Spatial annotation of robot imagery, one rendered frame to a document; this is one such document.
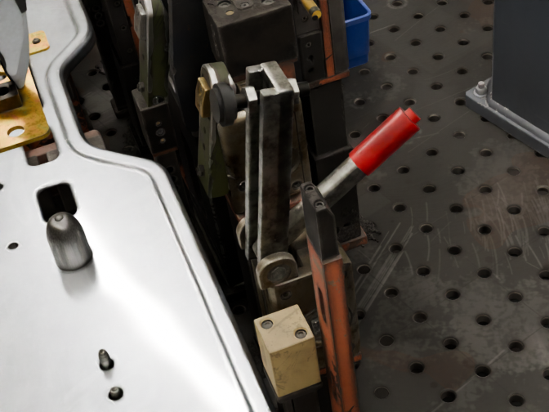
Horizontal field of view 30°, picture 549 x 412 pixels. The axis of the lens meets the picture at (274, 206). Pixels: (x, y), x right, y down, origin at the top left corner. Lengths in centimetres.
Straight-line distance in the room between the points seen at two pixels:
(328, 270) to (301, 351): 10
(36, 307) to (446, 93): 79
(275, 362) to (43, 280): 25
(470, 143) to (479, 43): 22
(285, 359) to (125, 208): 27
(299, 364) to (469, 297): 51
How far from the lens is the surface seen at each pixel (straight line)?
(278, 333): 71
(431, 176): 135
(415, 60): 154
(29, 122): 62
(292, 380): 73
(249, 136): 71
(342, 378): 72
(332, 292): 65
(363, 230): 127
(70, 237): 86
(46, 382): 81
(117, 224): 91
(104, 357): 80
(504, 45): 135
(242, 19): 91
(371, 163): 74
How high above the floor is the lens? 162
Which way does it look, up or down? 44 degrees down
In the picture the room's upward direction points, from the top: 10 degrees counter-clockwise
